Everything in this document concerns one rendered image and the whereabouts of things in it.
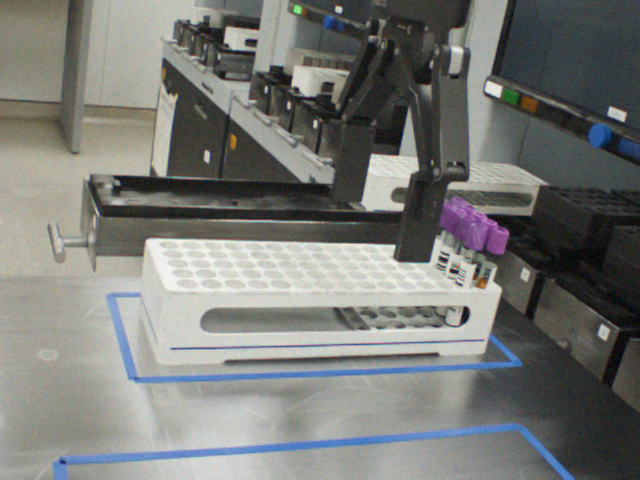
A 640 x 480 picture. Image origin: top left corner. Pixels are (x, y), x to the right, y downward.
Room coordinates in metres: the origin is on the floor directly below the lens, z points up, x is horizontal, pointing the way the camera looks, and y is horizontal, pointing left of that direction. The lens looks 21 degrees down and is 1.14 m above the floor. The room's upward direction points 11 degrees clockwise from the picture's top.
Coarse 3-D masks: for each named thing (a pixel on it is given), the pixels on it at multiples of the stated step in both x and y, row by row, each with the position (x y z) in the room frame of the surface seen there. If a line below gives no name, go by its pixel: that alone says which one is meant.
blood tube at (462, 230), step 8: (464, 216) 0.67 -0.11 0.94; (464, 224) 0.66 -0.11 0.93; (456, 232) 0.66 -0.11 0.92; (464, 232) 0.66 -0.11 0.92; (456, 240) 0.66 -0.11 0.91; (464, 240) 0.66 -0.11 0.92; (456, 248) 0.66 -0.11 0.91; (464, 248) 0.66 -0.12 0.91; (456, 256) 0.66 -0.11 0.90; (448, 264) 0.66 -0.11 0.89; (456, 264) 0.66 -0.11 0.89; (448, 272) 0.66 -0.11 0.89; (456, 272) 0.66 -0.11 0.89; (440, 312) 0.66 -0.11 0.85
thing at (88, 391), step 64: (0, 320) 0.54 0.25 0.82; (64, 320) 0.56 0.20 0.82; (128, 320) 0.58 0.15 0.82; (512, 320) 0.73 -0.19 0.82; (0, 384) 0.45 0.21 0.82; (64, 384) 0.47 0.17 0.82; (128, 384) 0.49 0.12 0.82; (192, 384) 0.51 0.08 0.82; (256, 384) 0.52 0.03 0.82; (320, 384) 0.54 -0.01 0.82; (384, 384) 0.56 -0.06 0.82; (448, 384) 0.58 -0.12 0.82; (512, 384) 0.60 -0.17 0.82; (576, 384) 0.62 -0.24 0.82; (0, 448) 0.39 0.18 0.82; (64, 448) 0.40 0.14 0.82; (128, 448) 0.42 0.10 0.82; (192, 448) 0.43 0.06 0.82; (256, 448) 0.44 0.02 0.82; (320, 448) 0.46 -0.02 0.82; (384, 448) 0.47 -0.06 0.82; (448, 448) 0.49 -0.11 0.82; (512, 448) 0.50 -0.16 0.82; (576, 448) 0.51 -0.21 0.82
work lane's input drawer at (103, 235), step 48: (96, 192) 0.89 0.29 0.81; (144, 192) 0.95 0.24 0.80; (192, 192) 0.99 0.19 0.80; (240, 192) 1.02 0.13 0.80; (288, 192) 1.06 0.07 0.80; (96, 240) 0.83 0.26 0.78; (144, 240) 0.86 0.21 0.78; (240, 240) 0.91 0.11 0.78; (288, 240) 0.94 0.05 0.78; (336, 240) 0.97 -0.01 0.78; (384, 240) 1.00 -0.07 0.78
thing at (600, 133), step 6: (594, 126) 0.98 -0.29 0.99; (600, 126) 0.97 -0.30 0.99; (606, 126) 0.97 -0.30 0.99; (594, 132) 0.97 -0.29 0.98; (600, 132) 0.97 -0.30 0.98; (606, 132) 0.96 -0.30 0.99; (594, 138) 0.97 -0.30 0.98; (600, 138) 0.96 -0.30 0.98; (606, 138) 0.96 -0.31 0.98; (594, 144) 0.97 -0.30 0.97; (600, 144) 0.96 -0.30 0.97; (606, 144) 0.96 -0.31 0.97
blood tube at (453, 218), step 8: (448, 216) 0.68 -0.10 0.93; (456, 216) 0.67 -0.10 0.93; (448, 224) 0.68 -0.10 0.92; (456, 224) 0.67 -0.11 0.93; (448, 232) 0.68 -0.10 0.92; (448, 240) 0.68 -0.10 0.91; (448, 248) 0.67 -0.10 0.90; (440, 256) 0.68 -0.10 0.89; (448, 256) 0.67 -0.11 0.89; (440, 264) 0.67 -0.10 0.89
